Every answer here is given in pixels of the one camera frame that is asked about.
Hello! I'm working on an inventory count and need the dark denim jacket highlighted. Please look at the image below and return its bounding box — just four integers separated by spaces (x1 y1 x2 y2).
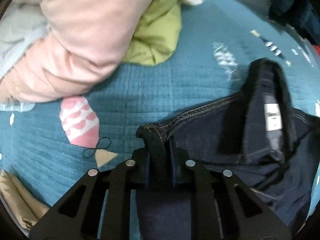
137 59 319 233

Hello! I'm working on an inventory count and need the beige folded garment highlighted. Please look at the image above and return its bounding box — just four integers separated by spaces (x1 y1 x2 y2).
1 170 49 232

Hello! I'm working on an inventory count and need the teal patterned bedspread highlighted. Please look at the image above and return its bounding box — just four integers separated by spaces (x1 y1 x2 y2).
0 0 320 240

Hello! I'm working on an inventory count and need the red patterned item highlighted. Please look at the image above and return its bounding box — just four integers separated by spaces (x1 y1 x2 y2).
313 45 320 56

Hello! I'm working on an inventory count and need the light blue folded garment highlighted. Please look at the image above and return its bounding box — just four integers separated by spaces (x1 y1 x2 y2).
0 3 50 77

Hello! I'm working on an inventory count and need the navy quilted jacket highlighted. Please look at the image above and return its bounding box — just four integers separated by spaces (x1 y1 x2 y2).
268 0 319 46

